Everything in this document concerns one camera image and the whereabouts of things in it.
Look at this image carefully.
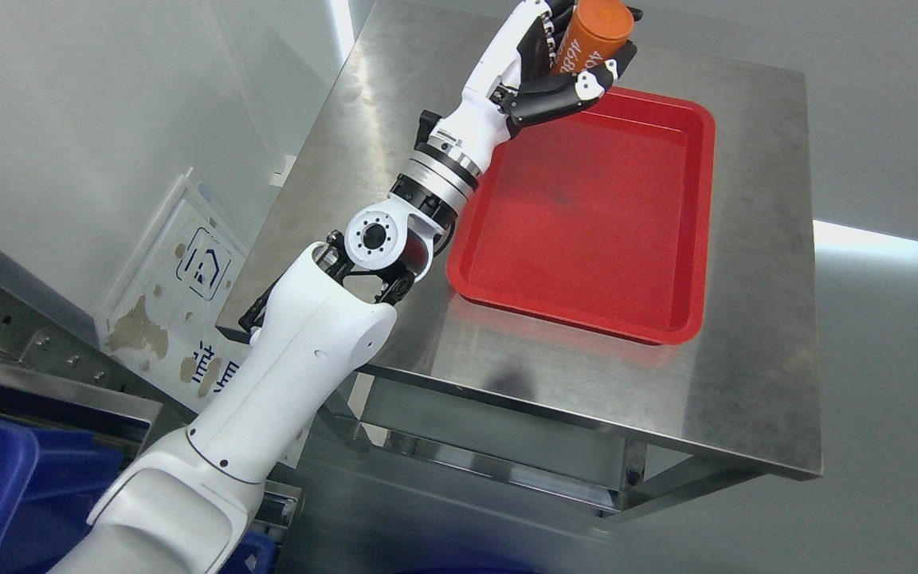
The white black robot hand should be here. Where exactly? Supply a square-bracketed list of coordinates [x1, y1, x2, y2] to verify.
[413, 1, 638, 178]

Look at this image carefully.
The stainless steel desk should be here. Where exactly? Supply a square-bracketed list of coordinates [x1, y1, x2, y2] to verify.
[214, 0, 823, 523]

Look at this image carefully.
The red plastic tray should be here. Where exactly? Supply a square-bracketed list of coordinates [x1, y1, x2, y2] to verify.
[445, 88, 716, 345]

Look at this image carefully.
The worn white floor sign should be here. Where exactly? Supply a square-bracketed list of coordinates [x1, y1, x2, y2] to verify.
[93, 167, 316, 469]

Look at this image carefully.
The blue bin lower far left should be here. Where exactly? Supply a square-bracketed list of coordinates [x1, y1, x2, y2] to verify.
[0, 419, 276, 573]

